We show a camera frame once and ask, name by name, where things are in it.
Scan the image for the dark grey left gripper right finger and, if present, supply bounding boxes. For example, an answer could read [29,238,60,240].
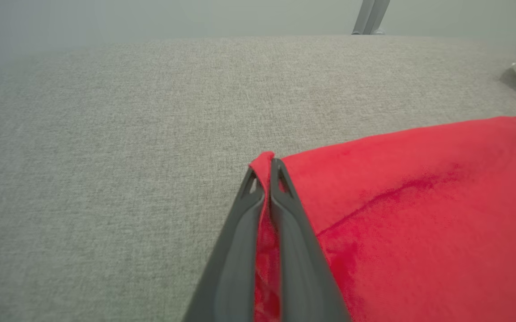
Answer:
[269,158,352,322]

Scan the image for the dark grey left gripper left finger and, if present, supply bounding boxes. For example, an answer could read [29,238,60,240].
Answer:
[182,167,266,322]

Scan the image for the red white sports jersey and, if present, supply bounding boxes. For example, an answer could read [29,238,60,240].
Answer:
[249,112,516,322]

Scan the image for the grey metal post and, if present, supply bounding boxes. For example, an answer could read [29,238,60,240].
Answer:
[352,0,391,35]

